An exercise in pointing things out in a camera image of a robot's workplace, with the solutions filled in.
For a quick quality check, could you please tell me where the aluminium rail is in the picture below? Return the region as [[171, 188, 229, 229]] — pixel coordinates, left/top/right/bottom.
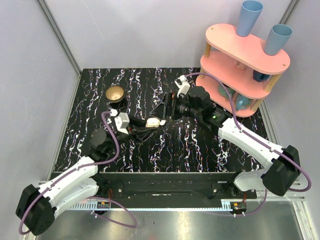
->
[[37, 181, 307, 213]]

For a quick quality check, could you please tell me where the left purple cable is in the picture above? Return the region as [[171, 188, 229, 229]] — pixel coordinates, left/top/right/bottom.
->
[[18, 111, 138, 236]]

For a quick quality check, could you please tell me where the blue cup right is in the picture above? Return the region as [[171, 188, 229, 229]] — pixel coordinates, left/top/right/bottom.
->
[[263, 24, 293, 56]]

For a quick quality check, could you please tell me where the teal mug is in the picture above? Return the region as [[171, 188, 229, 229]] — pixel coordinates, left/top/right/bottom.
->
[[235, 94, 252, 111], [218, 84, 236, 100]]

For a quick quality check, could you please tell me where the pink three-tier shelf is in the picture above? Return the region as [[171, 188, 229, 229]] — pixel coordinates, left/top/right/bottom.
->
[[200, 23, 291, 118]]

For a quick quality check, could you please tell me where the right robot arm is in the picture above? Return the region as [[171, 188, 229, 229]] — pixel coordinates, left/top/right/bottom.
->
[[149, 86, 301, 199]]

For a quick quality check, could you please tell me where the dark blue mug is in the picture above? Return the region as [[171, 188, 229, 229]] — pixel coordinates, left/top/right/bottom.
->
[[252, 70, 270, 82]]

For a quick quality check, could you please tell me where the purple cable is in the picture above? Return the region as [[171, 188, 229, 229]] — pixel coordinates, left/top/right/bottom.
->
[[18, 111, 138, 236], [183, 72, 313, 216]]

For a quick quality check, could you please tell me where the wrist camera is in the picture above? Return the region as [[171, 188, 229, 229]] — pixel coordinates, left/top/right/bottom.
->
[[114, 112, 130, 135], [174, 75, 190, 97]]

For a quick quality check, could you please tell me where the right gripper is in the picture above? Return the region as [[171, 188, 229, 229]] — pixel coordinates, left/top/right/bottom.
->
[[149, 92, 202, 120]]

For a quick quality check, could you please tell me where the beige earbud charging case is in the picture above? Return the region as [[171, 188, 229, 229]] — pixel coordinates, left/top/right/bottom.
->
[[145, 117, 161, 128]]

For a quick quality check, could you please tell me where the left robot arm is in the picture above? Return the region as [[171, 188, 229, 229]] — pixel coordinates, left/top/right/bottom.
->
[[15, 113, 165, 236]]

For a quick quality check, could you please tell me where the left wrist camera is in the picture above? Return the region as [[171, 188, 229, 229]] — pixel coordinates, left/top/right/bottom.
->
[[114, 112, 130, 135]]

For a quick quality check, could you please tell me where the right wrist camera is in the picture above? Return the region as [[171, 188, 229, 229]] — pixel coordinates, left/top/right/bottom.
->
[[174, 75, 190, 97]]

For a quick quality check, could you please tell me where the teal mug right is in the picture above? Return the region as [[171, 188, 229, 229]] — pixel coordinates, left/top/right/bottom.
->
[[235, 94, 252, 111]]

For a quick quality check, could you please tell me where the teal mug left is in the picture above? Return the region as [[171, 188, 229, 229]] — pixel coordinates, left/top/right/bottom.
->
[[218, 84, 236, 100]]

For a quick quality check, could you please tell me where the white earbud charging case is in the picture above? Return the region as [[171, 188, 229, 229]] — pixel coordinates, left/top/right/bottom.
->
[[159, 120, 166, 126]]

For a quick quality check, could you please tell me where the blue cup rear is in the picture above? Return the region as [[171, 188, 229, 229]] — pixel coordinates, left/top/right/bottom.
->
[[236, 0, 264, 37]]

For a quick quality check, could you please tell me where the blue cup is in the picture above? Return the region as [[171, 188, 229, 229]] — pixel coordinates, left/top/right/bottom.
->
[[236, 0, 264, 37], [263, 24, 293, 56]]

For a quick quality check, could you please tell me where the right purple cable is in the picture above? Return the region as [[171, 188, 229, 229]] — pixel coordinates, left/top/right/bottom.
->
[[183, 72, 313, 216]]

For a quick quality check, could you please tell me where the gold bowl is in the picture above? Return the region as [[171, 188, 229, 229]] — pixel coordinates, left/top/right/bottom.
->
[[105, 85, 125, 103]]

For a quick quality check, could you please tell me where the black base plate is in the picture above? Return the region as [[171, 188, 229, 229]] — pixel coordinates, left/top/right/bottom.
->
[[101, 172, 257, 200]]

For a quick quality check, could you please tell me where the pink small cup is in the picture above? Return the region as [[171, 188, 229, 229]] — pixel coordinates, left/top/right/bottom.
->
[[235, 61, 247, 70]]

